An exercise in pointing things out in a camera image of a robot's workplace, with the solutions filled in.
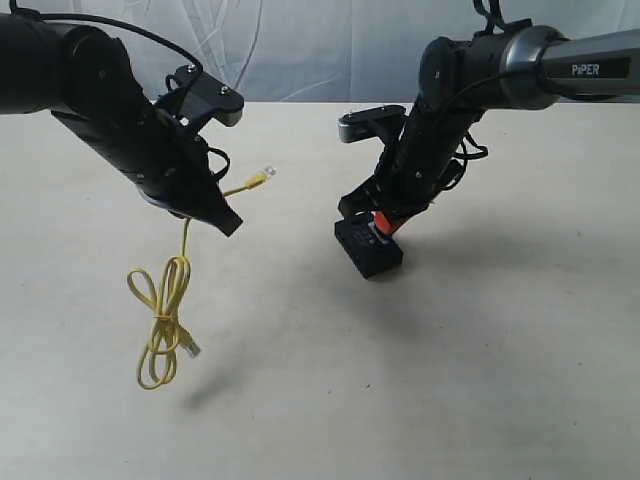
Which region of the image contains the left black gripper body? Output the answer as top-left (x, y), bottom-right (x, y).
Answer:
top-left (51, 104), bottom-right (223, 211)

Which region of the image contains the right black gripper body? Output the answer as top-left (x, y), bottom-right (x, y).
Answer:
top-left (338, 97), bottom-right (483, 217)

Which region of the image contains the black network switch box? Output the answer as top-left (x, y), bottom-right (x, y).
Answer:
top-left (334, 212), bottom-right (404, 279)

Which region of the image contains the yellow ethernet cable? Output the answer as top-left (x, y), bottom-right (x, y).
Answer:
top-left (126, 165), bottom-right (277, 389)

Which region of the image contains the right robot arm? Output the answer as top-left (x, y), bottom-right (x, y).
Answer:
top-left (338, 24), bottom-right (639, 235)

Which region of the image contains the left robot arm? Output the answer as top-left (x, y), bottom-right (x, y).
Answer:
top-left (1, 6), bottom-right (244, 236)

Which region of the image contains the grey backdrop cloth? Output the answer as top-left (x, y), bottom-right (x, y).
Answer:
top-left (1, 1), bottom-right (639, 103)

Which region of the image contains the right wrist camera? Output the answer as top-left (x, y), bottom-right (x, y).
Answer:
top-left (338, 105), bottom-right (406, 144)

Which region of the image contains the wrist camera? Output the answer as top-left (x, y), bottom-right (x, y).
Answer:
top-left (155, 65), bottom-right (244, 134)
top-left (338, 105), bottom-right (406, 144)

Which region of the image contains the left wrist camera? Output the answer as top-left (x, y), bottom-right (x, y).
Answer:
top-left (155, 65), bottom-right (244, 134)

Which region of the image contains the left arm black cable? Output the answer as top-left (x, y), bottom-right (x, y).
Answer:
top-left (7, 0), bottom-right (232, 181)

